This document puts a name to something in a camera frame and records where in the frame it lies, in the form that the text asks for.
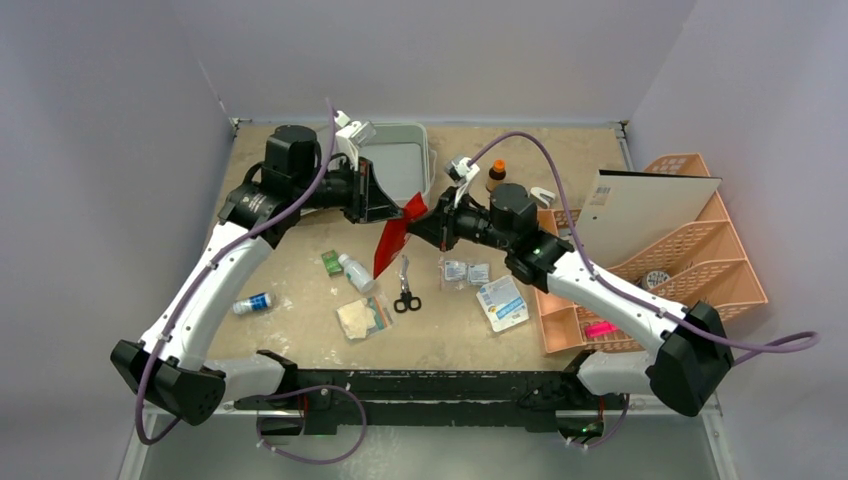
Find white board folder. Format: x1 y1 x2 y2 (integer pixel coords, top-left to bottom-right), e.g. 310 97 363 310
576 170 722 268

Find small white pad packet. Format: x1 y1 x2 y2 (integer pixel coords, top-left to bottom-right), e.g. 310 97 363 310
441 259 468 284

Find small green medicine box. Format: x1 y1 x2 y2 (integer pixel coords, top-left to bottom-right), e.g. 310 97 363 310
321 250 344 277

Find pink highlighter marker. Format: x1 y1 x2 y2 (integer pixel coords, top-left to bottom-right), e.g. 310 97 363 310
584 321 618 339

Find black handled scissors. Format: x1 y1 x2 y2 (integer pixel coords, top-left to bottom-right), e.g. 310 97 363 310
393 255 422 313

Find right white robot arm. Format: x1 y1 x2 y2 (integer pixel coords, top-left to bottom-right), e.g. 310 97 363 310
407 183 734 417

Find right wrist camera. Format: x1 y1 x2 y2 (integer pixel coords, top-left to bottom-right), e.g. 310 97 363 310
445 156 480 208

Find red first aid pouch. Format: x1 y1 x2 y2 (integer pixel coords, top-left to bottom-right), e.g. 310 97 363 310
373 192 428 278

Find grey open storage case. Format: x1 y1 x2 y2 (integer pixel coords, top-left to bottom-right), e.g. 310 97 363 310
304 123 434 208

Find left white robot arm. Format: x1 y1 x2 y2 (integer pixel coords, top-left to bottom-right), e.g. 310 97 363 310
110 121 402 425

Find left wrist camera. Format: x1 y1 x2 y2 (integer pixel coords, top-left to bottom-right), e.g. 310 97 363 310
334 110 376 170

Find orange compartment tray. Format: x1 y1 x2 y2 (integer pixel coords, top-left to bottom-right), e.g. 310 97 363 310
526 208 601 357

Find beige gauze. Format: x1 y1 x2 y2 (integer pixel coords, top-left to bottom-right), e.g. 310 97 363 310
336 295 394 342

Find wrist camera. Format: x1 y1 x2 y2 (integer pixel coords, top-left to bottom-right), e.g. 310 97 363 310
334 110 376 170
445 156 480 208

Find white plastic bottle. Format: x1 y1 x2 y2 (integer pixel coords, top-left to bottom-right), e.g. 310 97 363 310
338 254 375 294

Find brown bottle orange cap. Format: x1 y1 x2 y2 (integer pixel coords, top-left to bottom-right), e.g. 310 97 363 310
486 159 507 193

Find blue white ointment tube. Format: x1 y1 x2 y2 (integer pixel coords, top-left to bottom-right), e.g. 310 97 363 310
231 292 275 316

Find blue white mask packet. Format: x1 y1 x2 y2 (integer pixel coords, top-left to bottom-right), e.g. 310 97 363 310
476 275 530 333

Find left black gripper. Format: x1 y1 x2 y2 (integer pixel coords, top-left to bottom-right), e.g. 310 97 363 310
294 156 402 223

